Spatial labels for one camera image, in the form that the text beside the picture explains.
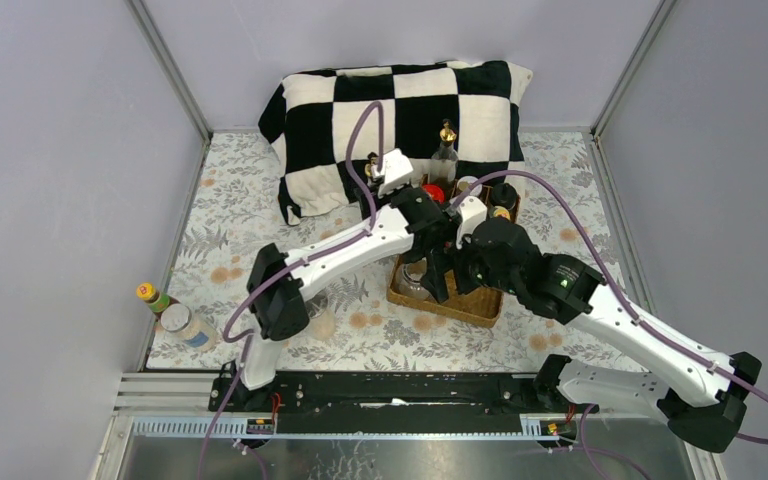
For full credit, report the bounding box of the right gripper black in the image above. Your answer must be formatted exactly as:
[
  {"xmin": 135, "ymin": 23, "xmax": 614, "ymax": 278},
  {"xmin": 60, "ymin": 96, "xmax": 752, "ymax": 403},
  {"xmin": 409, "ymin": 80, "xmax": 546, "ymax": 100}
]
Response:
[{"xmin": 417, "ymin": 233, "xmax": 520, "ymax": 304}]

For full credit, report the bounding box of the glass jar silver lid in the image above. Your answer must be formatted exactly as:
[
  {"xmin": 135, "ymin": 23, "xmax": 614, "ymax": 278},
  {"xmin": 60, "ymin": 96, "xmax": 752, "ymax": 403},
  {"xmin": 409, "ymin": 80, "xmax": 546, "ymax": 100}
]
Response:
[{"xmin": 395, "ymin": 260, "xmax": 430, "ymax": 300}]

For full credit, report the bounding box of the red lid chili sauce jar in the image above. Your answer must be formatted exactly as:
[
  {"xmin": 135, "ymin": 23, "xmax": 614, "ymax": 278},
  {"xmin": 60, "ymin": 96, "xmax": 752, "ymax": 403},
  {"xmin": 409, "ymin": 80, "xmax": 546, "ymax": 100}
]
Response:
[{"xmin": 422, "ymin": 184, "xmax": 446, "ymax": 204}]

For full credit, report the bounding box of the white lid brown sauce jar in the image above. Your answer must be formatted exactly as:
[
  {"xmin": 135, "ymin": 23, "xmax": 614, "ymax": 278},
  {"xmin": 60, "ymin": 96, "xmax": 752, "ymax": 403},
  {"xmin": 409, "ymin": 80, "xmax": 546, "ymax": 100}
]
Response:
[{"xmin": 456, "ymin": 176, "xmax": 482, "ymax": 196}]

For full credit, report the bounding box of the woven wicker tray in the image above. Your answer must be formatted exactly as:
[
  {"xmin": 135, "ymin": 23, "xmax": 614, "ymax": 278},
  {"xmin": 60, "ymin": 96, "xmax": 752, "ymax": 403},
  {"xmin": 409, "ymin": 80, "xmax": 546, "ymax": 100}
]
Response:
[{"xmin": 387, "ymin": 186, "xmax": 520, "ymax": 327}]

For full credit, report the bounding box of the glass cruet gold spout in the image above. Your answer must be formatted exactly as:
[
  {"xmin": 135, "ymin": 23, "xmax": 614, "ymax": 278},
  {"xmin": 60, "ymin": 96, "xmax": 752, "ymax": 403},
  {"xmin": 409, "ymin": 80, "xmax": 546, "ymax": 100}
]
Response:
[{"xmin": 428, "ymin": 119, "xmax": 459, "ymax": 192}]

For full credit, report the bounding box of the black cap shaker bottle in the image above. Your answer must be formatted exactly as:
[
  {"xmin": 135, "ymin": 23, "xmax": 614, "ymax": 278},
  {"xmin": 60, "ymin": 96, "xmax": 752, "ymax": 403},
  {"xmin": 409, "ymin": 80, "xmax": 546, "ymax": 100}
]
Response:
[{"xmin": 489, "ymin": 182, "xmax": 519, "ymax": 210}]

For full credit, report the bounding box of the reflected jar white lid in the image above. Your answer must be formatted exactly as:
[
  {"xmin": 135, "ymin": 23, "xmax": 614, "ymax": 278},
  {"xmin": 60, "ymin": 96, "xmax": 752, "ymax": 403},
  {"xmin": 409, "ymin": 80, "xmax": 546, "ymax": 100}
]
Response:
[{"xmin": 160, "ymin": 303, "xmax": 218, "ymax": 352}]

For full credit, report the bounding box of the reflected green bottle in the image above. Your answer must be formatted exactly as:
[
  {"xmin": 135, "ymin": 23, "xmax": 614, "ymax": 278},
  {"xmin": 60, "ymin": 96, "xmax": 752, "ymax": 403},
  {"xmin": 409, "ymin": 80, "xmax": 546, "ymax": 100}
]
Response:
[{"xmin": 135, "ymin": 282, "xmax": 173, "ymax": 317}]

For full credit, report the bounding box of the green bottle yellow cap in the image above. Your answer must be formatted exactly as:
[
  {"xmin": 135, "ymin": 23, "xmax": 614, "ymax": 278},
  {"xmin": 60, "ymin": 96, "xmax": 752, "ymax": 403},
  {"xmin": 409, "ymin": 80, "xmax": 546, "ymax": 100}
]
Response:
[{"xmin": 489, "ymin": 206, "xmax": 511, "ymax": 221}]

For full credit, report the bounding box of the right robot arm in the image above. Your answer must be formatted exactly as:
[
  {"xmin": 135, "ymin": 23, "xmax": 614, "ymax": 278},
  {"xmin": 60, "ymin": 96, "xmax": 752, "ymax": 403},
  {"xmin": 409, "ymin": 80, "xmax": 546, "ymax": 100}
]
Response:
[{"xmin": 452, "ymin": 218, "xmax": 761, "ymax": 453}]

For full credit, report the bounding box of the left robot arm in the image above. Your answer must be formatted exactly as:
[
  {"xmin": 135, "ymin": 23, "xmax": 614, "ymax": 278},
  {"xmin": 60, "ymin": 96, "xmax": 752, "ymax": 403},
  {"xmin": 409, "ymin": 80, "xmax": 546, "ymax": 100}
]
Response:
[{"xmin": 231, "ymin": 187, "xmax": 462, "ymax": 411}]

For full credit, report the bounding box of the black white checkered pillow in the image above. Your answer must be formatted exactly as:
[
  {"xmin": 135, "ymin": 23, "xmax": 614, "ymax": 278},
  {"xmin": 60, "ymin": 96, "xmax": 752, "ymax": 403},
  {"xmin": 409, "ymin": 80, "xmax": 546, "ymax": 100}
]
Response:
[{"xmin": 258, "ymin": 60, "xmax": 534, "ymax": 225}]

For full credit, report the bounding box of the floral tablecloth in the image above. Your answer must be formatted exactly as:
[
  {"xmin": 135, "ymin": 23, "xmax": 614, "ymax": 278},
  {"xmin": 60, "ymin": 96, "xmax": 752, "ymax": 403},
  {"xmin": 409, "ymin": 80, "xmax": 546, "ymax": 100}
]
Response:
[{"xmin": 145, "ymin": 130, "xmax": 650, "ymax": 374}]

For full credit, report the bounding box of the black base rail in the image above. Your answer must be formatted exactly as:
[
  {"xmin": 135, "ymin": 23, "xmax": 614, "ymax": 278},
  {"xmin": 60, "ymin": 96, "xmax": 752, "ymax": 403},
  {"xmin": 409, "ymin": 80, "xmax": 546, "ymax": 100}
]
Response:
[{"xmin": 208, "ymin": 371, "xmax": 570, "ymax": 435}]

